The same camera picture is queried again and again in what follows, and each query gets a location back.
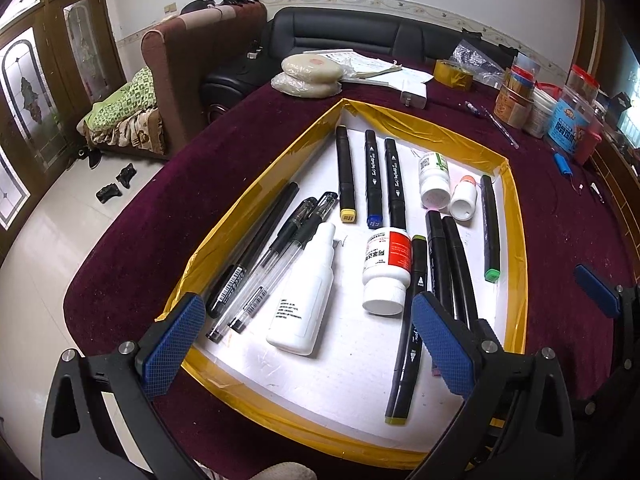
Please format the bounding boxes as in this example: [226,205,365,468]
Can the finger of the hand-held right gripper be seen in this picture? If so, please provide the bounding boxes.
[574,364,640,427]
[574,263,640,361]

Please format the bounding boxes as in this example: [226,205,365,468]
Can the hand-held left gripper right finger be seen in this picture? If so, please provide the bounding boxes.
[411,290,577,480]

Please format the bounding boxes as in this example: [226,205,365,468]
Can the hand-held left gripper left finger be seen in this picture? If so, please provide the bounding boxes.
[40,291,207,480]

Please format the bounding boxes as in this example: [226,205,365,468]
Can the black marker olive caps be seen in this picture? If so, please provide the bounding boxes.
[384,234,430,427]

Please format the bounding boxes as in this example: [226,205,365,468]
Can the plain black marker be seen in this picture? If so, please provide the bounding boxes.
[442,216,481,333]

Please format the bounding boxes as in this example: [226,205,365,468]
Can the clear gel pen black cap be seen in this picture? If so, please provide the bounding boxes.
[227,190,340,335]
[206,196,320,345]

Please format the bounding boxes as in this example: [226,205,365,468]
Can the black marker lilac cap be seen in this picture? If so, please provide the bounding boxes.
[425,210,456,378]

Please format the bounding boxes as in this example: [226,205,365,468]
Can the white pill bottle red label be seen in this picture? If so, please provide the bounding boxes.
[361,227,413,317]

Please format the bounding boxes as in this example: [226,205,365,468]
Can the black marker green cap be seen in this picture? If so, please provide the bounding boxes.
[480,174,502,283]

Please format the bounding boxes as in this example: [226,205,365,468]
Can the white tray yellow taped rim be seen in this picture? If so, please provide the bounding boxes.
[155,99,530,471]

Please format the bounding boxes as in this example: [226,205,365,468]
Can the slim black pen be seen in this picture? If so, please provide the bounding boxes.
[205,181,301,320]

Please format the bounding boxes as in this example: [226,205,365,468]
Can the white spray bottle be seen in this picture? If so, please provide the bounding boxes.
[266,221,337,357]

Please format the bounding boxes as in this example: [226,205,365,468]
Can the small white bottle orange end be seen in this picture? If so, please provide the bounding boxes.
[448,175,476,221]

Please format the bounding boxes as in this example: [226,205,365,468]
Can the white bottle green label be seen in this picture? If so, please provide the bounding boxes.
[418,152,451,209]

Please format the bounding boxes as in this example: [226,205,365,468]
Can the black marker light blue cap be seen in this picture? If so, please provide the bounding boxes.
[383,137,408,233]

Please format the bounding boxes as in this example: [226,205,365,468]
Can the black marker yellow cap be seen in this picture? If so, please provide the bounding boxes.
[334,125,358,224]

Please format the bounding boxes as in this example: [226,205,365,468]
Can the person's left hand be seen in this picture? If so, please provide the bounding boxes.
[250,462,321,480]

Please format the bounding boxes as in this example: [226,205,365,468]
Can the maroon tablecloth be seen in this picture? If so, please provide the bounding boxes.
[62,52,640,480]

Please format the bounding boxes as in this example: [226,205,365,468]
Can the wooden brick pattern counter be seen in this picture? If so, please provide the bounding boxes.
[590,135,640,241]

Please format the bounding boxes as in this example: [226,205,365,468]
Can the clear jar blue cartoon label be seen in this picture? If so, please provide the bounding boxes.
[547,86,598,157]

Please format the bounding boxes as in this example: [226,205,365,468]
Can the white plastic jar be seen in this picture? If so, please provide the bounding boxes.
[522,85,563,140]

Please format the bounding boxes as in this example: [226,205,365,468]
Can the thin clear pen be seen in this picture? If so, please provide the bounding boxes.
[482,107,521,150]

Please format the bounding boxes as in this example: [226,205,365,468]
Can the clear jar red lid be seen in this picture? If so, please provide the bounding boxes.
[565,64,600,101]

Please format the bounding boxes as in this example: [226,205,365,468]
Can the jar with coloured lids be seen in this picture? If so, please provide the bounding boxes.
[507,55,542,91]

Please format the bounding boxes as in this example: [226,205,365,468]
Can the green patterned blanket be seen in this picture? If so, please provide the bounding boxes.
[82,66,161,133]

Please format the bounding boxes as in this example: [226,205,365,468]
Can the white charger plug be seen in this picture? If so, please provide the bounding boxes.
[399,82,430,110]

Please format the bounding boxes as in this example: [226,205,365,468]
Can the yellow tape roll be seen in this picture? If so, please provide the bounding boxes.
[433,59,475,92]

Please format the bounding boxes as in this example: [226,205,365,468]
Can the silver foil bag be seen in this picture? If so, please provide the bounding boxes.
[450,40,506,86]

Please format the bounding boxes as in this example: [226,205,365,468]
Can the wooden glass panel doors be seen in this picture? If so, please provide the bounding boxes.
[0,0,126,231]

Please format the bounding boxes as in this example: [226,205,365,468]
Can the white papers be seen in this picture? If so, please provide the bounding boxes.
[302,49,435,92]

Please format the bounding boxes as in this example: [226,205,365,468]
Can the brown sofa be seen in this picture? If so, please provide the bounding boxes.
[77,0,268,161]

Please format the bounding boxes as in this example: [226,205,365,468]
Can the round white cake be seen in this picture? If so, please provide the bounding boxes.
[271,74,343,99]
[281,54,346,83]

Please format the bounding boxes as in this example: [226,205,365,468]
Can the black leather sofa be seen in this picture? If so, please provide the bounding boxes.
[265,6,531,68]

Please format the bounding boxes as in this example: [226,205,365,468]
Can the blue battery pack with wires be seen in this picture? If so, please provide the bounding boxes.
[552,151,576,178]

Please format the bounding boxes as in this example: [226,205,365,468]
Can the pile of cables and tools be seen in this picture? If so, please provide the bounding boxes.
[602,87,640,148]

